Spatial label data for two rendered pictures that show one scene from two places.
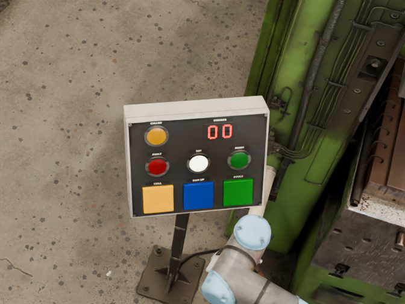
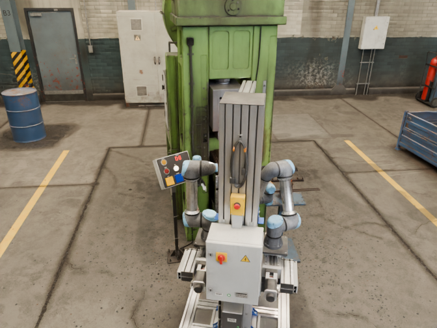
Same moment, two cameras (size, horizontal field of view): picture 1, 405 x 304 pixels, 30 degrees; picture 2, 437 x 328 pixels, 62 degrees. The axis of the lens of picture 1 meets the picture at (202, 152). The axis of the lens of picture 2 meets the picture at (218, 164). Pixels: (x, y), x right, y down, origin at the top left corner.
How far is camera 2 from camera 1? 2.24 m
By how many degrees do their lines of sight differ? 38
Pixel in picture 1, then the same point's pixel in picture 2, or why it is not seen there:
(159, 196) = (170, 179)
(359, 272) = not seen: hidden behind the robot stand
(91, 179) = (136, 245)
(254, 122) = (185, 153)
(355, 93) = (204, 148)
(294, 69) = (188, 147)
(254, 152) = not seen: hidden behind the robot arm
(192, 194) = (177, 177)
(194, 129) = (172, 158)
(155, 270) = (170, 255)
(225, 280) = not seen: hidden behind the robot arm
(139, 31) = (131, 209)
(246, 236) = (196, 157)
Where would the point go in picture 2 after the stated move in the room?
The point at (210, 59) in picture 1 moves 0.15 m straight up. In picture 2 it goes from (157, 207) to (157, 198)
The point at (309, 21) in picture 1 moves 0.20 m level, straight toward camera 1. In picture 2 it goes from (186, 129) to (189, 136)
